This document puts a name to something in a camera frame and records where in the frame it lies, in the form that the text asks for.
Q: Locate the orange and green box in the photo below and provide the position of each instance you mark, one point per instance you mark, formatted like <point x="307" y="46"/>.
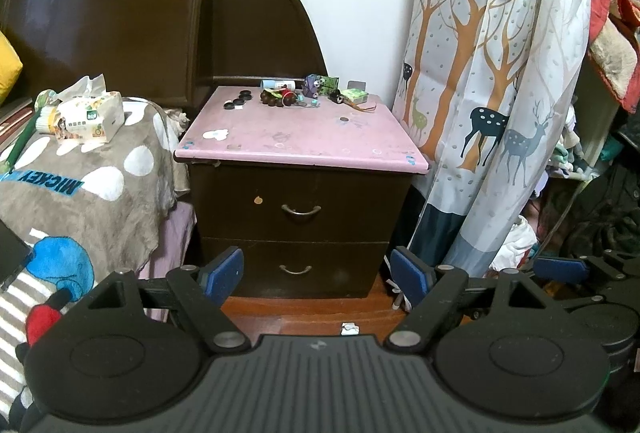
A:
<point x="356" y="96"/>

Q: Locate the white tissue box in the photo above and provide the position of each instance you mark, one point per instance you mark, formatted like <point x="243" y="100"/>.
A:
<point x="92" y="115"/>

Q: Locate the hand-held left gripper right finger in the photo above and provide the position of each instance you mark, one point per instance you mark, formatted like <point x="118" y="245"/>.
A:
<point x="407" y="270"/>

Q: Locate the dark wooden drawer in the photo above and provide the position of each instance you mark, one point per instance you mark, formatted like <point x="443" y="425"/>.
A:
<point x="295" y="269"/>

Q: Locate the striped cartoon blanket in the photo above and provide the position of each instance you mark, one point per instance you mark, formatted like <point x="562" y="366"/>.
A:
<point x="30" y="303"/>

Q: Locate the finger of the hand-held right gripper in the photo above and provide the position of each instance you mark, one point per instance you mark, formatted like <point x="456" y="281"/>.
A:
<point x="585" y="301"/>
<point x="560" y="269"/>

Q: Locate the green small box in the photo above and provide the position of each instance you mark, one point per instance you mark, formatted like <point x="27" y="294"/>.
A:
<point x="330" y="86"/>

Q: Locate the white paper scrap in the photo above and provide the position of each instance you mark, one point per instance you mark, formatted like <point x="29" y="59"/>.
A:
<point x="350" y="329"/>

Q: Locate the deer print curtain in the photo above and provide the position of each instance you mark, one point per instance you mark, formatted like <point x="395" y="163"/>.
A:
<point x="490" y="63"/>

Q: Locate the pile of red clothes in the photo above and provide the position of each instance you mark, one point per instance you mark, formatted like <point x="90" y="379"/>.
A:
<point x="615" y="13"/>

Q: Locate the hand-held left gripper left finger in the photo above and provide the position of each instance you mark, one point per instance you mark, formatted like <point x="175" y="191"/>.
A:
<point x="226" y="265"/>

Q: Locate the cotton swab container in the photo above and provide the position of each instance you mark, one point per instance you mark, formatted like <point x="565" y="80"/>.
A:
<point x="46" y="113"/>

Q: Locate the white cloth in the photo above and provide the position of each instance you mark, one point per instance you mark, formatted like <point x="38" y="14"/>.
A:
<point x="515" y="243"/>

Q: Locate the grey blanket with white dots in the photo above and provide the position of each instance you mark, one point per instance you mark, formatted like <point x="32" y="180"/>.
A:
<point x="115" y="213"/>

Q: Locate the purple toy box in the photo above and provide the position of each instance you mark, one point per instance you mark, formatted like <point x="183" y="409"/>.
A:
<point x="312" y="85"/>

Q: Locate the dark bags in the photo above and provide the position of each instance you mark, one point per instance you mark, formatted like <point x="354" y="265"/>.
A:
<point x="600" y="218"/>

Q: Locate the white shelf unit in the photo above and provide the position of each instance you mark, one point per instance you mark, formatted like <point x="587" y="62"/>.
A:
<point x="597" y="123"/>

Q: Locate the dark nightstand with pink surface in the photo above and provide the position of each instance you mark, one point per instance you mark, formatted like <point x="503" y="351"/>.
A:
<point x="300" y="148"/>

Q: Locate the pink bedsheet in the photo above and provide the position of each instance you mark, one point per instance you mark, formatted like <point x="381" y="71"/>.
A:
<point x="175" y="233"/>

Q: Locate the small colourful toy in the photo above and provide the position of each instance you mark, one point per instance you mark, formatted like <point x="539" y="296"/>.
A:
<point x="307" y="102"/>

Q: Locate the black tape roll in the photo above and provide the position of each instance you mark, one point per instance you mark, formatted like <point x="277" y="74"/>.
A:
<point x="338" y="96"/>

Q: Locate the dark wooden headboard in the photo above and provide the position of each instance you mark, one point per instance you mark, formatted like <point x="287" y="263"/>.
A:
<point x="125" y="23"/>

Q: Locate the yellow pillow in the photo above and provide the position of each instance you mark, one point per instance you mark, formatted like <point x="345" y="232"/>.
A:
<point x="7" y="68"/>

